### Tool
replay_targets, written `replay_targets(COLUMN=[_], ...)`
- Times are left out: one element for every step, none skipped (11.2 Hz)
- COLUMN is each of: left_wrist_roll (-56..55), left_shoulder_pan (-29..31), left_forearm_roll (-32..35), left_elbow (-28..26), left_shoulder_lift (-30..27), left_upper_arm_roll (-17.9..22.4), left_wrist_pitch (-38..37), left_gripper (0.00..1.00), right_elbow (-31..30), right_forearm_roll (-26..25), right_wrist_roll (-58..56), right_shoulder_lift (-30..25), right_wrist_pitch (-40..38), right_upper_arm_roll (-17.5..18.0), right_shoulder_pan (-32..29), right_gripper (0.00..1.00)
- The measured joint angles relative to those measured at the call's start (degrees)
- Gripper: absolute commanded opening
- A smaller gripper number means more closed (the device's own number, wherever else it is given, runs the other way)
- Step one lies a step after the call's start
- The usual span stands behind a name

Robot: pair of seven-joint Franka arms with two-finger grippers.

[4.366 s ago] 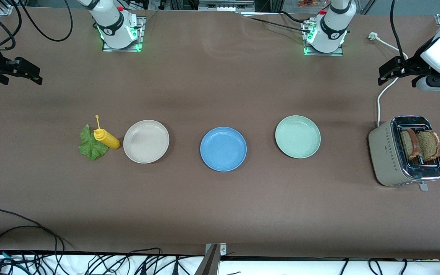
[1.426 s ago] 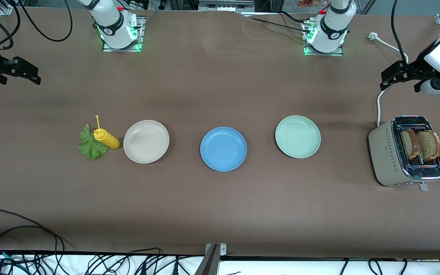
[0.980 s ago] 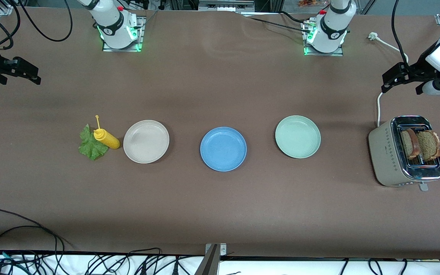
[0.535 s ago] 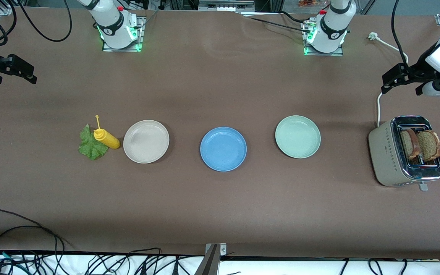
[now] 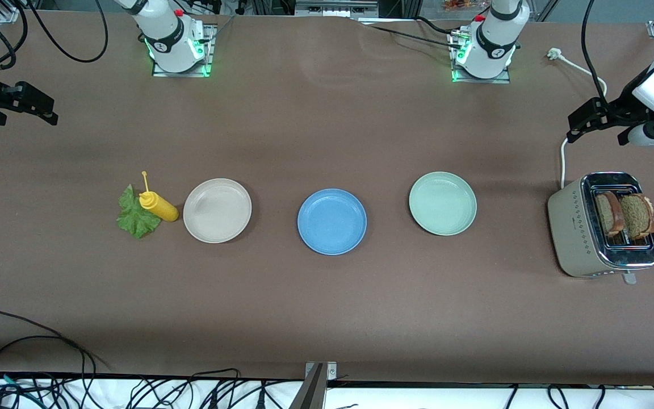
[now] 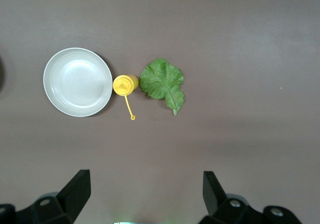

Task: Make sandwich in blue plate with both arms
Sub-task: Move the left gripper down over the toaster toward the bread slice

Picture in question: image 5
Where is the brown bread slice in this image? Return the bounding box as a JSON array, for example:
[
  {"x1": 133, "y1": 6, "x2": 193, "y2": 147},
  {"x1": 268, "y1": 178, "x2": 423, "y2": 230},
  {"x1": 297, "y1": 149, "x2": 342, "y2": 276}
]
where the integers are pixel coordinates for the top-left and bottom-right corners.
[
  {"x1": 595, "y1": 191, "x2": 625, "y2": 238},
  {"x1": 618, "y1": 194, "x2": 654, "y2": 240}
]

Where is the green lettuce leaf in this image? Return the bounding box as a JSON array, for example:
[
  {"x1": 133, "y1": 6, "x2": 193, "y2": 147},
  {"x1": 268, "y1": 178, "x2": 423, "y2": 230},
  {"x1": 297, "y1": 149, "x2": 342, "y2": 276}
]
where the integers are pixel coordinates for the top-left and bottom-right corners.
[{"x1": 116, "y1": 183, "x2": 163, "y2": 240}]

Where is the light green round plate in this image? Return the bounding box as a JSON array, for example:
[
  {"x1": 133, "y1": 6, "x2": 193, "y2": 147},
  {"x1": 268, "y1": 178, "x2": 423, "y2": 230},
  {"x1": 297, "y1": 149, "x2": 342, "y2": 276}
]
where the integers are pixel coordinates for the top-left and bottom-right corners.
[{"x1": 408, "y1": 172, "x2": 478, "y2": 236}]

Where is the beige round plate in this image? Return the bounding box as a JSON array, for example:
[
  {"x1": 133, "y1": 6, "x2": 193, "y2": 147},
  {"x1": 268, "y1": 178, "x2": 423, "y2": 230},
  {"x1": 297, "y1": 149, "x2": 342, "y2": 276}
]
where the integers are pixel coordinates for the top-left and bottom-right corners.
[{"x1": 183, "y1": 178, "x2": 253, "y2": 244}]

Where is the blue round plate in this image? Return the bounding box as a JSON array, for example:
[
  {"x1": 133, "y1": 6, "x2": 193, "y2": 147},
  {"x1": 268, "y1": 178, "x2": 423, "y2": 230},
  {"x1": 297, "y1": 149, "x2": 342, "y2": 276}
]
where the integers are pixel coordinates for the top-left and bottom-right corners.
[{"x1": 297, "y1": 189, "x2": 368, "y2": 256}]

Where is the beige chrome toaster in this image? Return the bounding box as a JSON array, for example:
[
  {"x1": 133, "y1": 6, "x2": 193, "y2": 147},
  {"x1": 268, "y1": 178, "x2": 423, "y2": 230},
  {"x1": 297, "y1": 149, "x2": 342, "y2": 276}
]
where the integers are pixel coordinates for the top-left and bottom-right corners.
[{"x1": 547, "y1": 172, "x2": 654, "y2": 285}]

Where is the yellow mustard squeeze bottle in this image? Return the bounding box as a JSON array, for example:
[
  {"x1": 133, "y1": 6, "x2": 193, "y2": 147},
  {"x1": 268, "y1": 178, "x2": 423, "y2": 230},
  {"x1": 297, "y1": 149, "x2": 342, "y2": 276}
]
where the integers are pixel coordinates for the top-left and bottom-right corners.
[{"x1": 139, "y1": 171, "x2": 180, "y2": 223}]

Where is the grey metal box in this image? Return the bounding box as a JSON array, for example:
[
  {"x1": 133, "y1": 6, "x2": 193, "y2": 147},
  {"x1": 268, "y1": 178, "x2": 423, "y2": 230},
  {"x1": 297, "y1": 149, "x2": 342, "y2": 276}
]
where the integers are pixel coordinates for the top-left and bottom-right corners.
[{"x1": 295, "y1": 0, "x2": 379, "y2": 18}]

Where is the brown table cover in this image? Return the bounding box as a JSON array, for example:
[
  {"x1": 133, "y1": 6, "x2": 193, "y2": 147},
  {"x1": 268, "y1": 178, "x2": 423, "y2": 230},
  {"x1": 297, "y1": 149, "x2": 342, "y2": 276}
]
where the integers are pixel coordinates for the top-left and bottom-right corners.
[{"x1": 0, "y1": 10, "x2": 654, "y2": 388}]

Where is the dark aluminium profile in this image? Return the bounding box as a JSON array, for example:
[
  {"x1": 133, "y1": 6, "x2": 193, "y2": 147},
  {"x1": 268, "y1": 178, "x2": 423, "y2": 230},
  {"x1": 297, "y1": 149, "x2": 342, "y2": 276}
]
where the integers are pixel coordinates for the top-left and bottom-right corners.
[{"x1": 288, "y1": 364, "x2": 328, "y2": 409}]

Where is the white toaster power cable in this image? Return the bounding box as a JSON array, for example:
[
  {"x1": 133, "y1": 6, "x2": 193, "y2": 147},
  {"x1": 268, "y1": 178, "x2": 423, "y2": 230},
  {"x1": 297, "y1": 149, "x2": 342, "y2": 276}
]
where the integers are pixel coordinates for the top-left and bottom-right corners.
[{"x1": 547, "y1": 48, "x2": 609, "y2": 190}]

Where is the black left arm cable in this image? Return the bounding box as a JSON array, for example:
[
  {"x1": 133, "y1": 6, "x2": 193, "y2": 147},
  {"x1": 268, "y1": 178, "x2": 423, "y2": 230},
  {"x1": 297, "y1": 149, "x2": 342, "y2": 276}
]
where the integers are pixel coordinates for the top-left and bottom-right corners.
[{"x1": 580, "y1": 0, "x2": 611, "y2": 110}]

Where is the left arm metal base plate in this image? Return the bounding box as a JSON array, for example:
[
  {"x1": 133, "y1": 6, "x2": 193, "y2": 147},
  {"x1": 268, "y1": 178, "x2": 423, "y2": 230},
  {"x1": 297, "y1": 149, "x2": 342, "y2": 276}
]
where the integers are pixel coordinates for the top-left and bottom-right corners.
[{"x1": 450, "y1": 30, "x2": 512, "y2": 85}]

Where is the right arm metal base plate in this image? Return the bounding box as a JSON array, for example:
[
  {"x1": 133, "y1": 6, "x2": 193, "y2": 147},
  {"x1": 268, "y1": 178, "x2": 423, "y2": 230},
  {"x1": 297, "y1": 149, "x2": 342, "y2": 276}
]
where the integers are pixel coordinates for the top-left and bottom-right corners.
[{"x1": 152, "y1": 24, "x2": 215, "y2": 78}]

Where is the black base cable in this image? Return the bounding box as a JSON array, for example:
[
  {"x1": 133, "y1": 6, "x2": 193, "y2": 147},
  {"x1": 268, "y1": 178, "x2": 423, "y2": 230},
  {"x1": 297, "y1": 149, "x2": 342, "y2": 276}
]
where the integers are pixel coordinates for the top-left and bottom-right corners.
[{"x1": 355, "y1": 17, "x2": 467, "y2": 51}]

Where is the long black table cable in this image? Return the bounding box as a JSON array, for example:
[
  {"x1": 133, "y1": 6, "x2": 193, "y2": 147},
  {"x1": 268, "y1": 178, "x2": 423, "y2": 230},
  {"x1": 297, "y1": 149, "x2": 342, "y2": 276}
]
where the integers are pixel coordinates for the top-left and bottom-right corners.
[{"x1": 0, "y1": 310, "x2": 109, "y2": 373}]

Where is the black cable loop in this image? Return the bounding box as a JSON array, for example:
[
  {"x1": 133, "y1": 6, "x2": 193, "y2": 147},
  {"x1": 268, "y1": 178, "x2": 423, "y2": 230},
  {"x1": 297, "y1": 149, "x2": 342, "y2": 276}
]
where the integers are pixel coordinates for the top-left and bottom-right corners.
[{"x1": 188, "y1": 368, "x2": 242, "y2": 409}]

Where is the silver metal bracket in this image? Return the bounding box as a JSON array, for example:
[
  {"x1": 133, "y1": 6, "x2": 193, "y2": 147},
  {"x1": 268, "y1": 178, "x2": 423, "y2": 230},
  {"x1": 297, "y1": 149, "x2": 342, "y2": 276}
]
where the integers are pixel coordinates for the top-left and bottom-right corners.
[{"x1": 304, "y1": 361, "x2": 338, "y2": 380}]

